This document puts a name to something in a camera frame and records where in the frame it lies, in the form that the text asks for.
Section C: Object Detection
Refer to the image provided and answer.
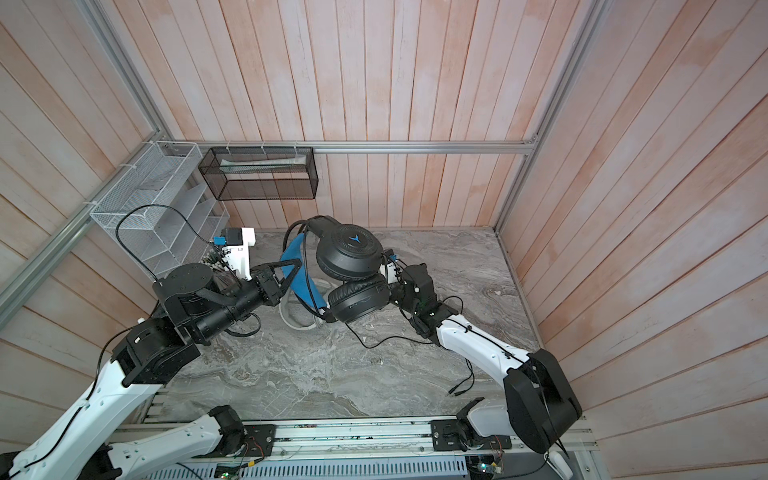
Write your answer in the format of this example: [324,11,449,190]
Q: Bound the aluminium wall rail right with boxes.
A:
[493,1,614,237]

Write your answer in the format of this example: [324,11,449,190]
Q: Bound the aluminium wall rail back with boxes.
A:
[159,140,536,155]

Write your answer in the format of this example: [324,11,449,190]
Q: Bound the aluminium wall rail left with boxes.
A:
[1,132,166,329]

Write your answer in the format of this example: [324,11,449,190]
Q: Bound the black blue headphones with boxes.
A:
[281,216,390,323]

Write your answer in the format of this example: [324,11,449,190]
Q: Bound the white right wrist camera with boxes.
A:
[380,249,401,285]

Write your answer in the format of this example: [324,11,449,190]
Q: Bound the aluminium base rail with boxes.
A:
[128,386,610,480]

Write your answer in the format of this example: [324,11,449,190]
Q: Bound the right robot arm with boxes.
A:
[380,262,583,454]

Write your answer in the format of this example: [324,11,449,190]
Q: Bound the black headphone cable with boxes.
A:
[281,218,476,397]

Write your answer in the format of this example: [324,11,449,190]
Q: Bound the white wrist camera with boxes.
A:
[380,249,401,285]
[213,227,256,281]

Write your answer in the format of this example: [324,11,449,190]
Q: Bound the white mesh wall shelf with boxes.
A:
[90,142,230,280]

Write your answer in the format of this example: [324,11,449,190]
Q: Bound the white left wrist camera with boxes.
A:
[213,227,256,281]

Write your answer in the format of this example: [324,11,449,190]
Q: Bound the aluminium wall rail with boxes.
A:
[1,132,166,329]
[159,140,536,155]
[493,1,614,237]

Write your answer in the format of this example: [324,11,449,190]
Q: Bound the clear pencil jar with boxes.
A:
[201,245,228,271]

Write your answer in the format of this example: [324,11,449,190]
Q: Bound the black mesh wall basket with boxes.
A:
[198,146,319,201]

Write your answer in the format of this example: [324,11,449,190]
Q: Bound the white headphones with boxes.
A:
[278,290,327,332]

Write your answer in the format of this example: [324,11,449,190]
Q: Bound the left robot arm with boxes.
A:
[1,257,302,479]

